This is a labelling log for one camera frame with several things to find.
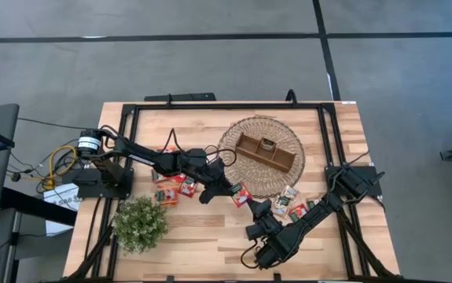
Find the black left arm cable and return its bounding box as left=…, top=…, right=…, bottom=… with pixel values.
left=161, top=127, right=187, bottom=155

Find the black left wrist camera cable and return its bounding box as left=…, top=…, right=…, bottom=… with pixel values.
left=204, top=144, right=237, bottom=168

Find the artificial green bushy plant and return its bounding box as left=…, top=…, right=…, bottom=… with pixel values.
left=110, top=195, right=171, bottom=255

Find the white labelled box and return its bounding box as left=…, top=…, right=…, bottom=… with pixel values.
left=43, top=182, right=82, bottom=237

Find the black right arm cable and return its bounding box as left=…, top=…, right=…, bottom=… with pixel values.
left=240, top=240, right=259, bottom=270

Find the red strawberry tea packet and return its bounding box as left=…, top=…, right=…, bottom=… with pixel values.
left=230, top=182, right=254, bottom=208
left=177, top=176, right=199, bottom=198
left=288, top=203, right=310, bottom=224
left=168, top=172, right=187, bottom=186

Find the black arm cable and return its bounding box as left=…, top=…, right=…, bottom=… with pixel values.
left=240, top=240, right=259, bottom=270
left=161, top=127, right=187, bottom=155

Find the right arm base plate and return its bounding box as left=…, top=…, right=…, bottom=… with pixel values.
left=325, top=164, right=384, bottom=197

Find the thin black floor cable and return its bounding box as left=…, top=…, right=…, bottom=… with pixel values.
left=17, top=116, right=99, bottom=130

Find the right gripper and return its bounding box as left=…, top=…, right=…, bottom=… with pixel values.
left=248, top=199, right=285, bottom=241

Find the black desk beam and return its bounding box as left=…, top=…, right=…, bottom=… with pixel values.
left=0, top=187, right=78, bottom=227

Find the black aluminium table frame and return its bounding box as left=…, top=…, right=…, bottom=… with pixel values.
left=68, top=101, right=403, bottom=283

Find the black power strip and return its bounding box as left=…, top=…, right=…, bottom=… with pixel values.
left=143, top=92, right=218, bottom=103

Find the yellow cable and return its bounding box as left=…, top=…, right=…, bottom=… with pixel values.
left=46, top=145, right=78, bottom=190

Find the round woven straw placemat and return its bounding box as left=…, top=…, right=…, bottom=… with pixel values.
left=216, top=115, right=307, bottom=200

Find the black cable bundle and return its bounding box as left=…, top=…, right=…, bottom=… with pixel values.
left=7, top=137, right=93, bottom=194

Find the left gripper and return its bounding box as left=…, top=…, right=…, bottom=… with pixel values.
left=198, top=155, right=235, bottom=205

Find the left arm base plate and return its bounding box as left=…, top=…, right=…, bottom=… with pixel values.
left=72, top=167, right=135, bottom=200

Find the wooden three-compartment tray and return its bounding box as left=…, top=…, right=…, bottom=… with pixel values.
left=235, top=132, right=296, bottom=173

